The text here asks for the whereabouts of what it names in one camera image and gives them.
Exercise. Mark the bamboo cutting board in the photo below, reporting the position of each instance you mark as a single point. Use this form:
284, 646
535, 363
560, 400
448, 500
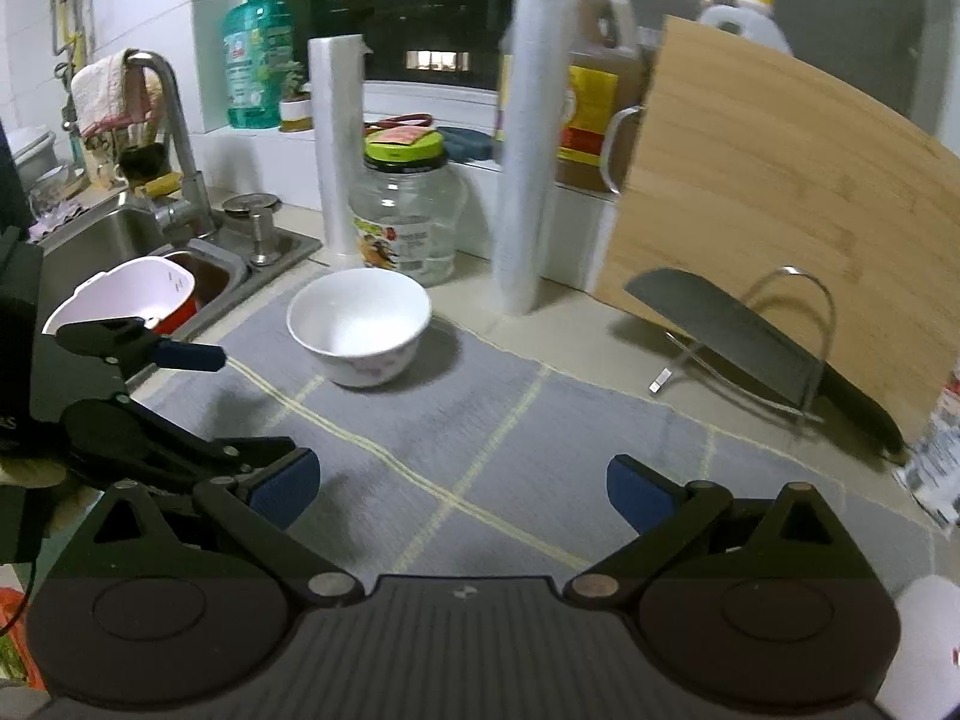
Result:
749, 159

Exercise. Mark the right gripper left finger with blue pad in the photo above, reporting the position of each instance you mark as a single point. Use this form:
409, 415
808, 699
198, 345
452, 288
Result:
254, 511

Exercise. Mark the metal wire rack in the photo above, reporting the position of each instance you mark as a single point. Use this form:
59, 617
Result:
710, 319

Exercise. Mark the small potted plant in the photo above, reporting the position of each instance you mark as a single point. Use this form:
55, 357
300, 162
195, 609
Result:
296, 109

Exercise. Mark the white plastic wrap roll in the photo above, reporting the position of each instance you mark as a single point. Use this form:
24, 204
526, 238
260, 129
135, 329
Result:
541, 37

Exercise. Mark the cleaver knife black handle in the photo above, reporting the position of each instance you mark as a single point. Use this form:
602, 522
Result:
850, 401

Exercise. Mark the oil jug yellow label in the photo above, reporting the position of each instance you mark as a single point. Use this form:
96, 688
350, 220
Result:
606, 75

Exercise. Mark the white plastic food bag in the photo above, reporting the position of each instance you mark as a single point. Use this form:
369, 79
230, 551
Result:
932, 474

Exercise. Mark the cloth on faucet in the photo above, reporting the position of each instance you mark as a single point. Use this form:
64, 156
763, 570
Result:
111, 93

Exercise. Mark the sink drain stopper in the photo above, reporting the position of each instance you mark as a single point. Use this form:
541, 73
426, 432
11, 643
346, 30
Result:
256, 211

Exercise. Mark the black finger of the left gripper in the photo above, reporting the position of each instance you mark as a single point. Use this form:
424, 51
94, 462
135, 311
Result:
130, 345

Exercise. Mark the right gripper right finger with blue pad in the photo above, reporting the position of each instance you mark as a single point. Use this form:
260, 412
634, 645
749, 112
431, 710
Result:
671, 522

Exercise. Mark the white bowl pink floral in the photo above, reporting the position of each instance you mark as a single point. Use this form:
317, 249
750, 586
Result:
362, 326

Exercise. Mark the steel kitchen faucet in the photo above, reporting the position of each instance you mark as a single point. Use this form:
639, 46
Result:
193, 209

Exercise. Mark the clear plastic jar green lid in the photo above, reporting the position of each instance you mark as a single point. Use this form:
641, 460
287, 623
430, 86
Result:
407, 201

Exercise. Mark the grey dish mat yellow lines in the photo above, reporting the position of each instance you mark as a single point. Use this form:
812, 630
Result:
477, 461

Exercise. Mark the green dish soap bottle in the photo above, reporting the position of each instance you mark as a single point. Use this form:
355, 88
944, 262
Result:
257, 47

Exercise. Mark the white jug yellow cap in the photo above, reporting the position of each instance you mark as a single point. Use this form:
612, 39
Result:
753, 20

